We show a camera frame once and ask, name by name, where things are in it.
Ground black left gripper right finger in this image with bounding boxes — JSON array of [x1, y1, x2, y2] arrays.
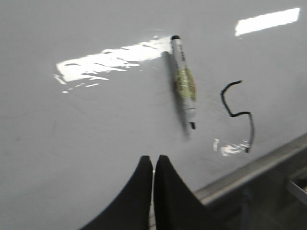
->
[[153, 155, 216, 230]]

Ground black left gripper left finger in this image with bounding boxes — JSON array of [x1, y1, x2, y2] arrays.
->
[[82, 156, 153, 230]]

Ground white whiteboard marker with tape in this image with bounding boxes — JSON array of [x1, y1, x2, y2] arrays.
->
[[171, 35, 197, 130]]

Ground white whiteboard with metal frame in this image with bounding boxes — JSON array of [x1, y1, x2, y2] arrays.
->
[[0, 0, 307, 230]]

